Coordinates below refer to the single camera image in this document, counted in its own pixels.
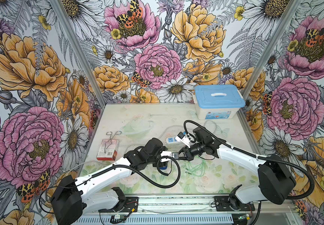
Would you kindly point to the aluminium corner post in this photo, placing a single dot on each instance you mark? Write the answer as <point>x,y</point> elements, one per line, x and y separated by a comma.
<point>275,36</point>
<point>68,29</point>

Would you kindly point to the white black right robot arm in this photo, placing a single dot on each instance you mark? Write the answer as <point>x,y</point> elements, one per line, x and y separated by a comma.
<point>275,181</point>

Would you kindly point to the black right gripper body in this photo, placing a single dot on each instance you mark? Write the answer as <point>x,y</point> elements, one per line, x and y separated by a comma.
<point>196,149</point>

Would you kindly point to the pink red small box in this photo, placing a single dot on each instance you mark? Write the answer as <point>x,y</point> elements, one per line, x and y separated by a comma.
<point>111,153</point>

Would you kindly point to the metal forceps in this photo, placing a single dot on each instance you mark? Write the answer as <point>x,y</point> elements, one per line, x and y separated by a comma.
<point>111,135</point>

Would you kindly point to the aluminium corner post right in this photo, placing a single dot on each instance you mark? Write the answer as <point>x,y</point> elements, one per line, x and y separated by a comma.
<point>275,36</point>

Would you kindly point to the white blue power strip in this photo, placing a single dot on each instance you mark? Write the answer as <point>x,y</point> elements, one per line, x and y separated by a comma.
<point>172,141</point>

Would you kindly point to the blue lidded storage box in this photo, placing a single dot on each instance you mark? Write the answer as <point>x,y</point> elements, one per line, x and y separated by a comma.
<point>217,101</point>

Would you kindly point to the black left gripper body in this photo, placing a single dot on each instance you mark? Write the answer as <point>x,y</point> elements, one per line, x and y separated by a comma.
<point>151,159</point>

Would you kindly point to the aluminium corner post left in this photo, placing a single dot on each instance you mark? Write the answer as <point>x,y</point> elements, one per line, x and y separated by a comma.
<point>68,29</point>

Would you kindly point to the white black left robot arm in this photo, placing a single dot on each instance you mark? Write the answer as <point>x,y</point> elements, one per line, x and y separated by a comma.
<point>74,196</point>

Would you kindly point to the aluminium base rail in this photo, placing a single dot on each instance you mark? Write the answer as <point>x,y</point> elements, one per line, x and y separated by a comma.
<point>207,209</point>

